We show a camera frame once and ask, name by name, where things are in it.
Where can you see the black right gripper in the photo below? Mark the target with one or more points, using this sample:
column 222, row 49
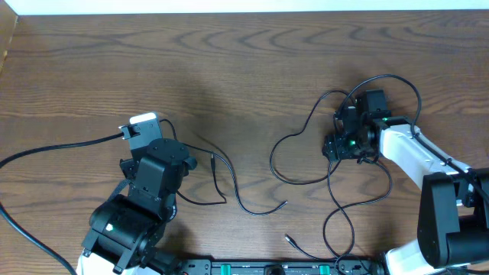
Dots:
column 335, row 150

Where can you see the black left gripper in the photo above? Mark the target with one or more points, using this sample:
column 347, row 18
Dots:
column 134, row 162

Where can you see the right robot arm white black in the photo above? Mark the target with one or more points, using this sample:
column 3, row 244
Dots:
column 452, row 228

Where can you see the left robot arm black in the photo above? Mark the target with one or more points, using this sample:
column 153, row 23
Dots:
column 125, row 229

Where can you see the black base rail green clamps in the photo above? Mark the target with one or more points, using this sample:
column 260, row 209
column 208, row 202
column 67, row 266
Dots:
column 169, row 264

